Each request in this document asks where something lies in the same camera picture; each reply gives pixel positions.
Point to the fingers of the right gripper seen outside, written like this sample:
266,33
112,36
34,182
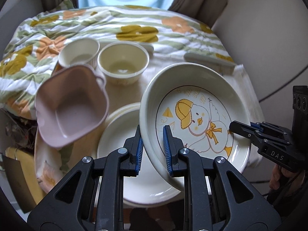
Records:
250,129

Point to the large white plate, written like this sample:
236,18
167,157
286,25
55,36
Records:
145,188

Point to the person's right hand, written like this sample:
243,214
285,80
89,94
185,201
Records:
280,176

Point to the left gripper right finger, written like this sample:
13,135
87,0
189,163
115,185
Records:
172,145

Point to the duck cartoon plate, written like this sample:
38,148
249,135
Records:
198,104

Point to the cream round bowl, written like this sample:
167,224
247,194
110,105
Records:
123,63

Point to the white ribbed cup bowl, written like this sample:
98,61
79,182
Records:
81,51

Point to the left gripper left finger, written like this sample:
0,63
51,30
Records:
135,146

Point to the pink square bowl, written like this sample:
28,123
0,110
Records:
71,104

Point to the floral striped blanket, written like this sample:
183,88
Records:
31,55

